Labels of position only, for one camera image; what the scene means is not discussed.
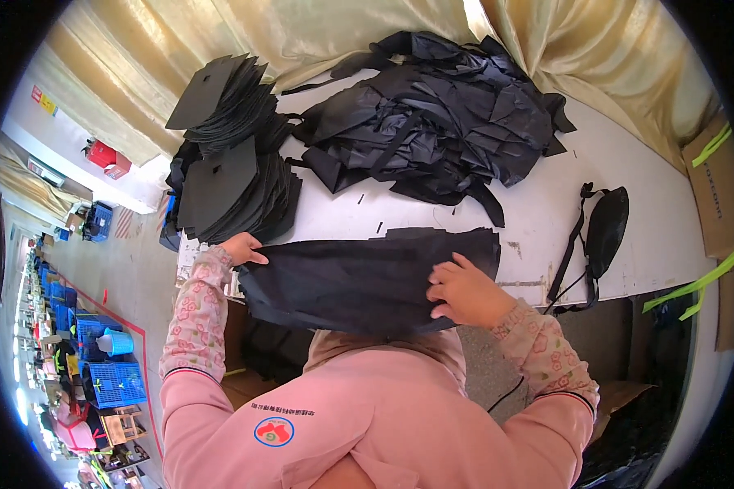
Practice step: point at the person's left hand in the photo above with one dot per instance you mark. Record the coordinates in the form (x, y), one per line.
(240, 246)

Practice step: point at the person's right hand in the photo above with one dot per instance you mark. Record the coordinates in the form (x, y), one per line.
(474, 298)

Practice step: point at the person's right fingers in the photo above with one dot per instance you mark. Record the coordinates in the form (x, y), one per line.
(445, 287)

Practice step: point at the black fabric panel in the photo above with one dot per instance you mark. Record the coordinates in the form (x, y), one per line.
(361, 278)

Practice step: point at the person's body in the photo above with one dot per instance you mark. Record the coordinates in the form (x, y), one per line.
(367, 422)

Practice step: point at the black waist bag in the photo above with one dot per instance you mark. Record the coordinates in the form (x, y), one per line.
(599, 235)

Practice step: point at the pile of black fabric pieces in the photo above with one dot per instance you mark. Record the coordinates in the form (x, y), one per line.
(431, 119)

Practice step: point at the flat cardboard sheet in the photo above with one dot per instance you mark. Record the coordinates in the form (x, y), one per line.
(618, 400)

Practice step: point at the cardboard carton under table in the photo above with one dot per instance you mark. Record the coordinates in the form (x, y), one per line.
(244, 379)

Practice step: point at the low stack of black foam boards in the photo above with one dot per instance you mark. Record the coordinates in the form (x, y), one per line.
(235, 192)

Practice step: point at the gold satin curtain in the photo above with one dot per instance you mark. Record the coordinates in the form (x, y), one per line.
(318, 49)

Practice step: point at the blue crate under boards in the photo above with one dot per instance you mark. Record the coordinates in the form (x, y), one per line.
(169, 229)

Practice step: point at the brown cardboard box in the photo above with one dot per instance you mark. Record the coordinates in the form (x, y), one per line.
(719, 201)

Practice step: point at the tall stack of black foam boards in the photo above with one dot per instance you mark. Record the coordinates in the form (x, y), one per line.
(229, 98)

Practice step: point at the light blue bucket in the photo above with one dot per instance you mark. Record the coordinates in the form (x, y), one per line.
(117, 343)

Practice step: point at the stack of blue crates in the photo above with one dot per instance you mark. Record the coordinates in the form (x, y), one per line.
(107, 360)

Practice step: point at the wooden stool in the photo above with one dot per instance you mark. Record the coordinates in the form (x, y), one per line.
(122, 426)

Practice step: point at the blue plastic crate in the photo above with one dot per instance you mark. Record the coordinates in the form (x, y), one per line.
(100, 221)

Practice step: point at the red box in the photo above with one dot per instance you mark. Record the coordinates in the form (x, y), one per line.
(105, 157)

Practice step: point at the row of crowded workstations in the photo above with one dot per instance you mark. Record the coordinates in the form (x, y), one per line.
(49, 342)

